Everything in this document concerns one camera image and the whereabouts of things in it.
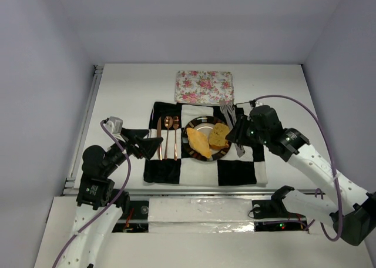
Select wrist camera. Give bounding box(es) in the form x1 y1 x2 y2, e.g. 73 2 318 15
249 100 263 109
103 116 123 138

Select copper knife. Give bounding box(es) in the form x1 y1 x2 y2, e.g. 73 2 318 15
156 116 163 160

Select long bread piece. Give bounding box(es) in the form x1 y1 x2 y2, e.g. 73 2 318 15
186 128 212 159

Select aluminium front rail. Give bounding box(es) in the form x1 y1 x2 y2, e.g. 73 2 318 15
98 188 312 225

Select aluminium left rail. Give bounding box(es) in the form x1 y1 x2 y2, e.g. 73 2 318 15
61 65 104 196

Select stainless steel serving tongs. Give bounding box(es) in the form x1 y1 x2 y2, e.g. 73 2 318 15
220 99 246 158

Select aluminium rail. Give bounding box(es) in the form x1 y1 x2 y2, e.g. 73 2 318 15
98 188 312 225
61 65 104 196

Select dark rimmed ceramic plate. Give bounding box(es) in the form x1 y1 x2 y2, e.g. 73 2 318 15
182 116 231 162

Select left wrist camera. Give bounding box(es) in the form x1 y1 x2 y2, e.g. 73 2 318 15
103 116 123 138

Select black white checkered cloth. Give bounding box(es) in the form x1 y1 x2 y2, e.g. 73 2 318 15
143 102 268 187

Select floral rectangular tray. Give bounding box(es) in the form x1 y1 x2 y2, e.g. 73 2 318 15
174 71 234 105

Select copper fork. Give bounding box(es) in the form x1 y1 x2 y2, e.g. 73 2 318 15
173 116 179 161

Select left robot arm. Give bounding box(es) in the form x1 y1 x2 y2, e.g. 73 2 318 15
53 129 163 267

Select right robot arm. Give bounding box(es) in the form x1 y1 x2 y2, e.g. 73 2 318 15
226 105 375 246

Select round bread piece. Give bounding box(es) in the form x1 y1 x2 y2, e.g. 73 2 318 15
208 123 230 150

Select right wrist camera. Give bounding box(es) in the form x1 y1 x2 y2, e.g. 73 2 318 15
249 100 263 109

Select copper spoon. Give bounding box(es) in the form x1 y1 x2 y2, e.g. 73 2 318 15
163 116 173 159

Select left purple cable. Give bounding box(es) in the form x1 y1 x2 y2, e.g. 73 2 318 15
52 118 132 268

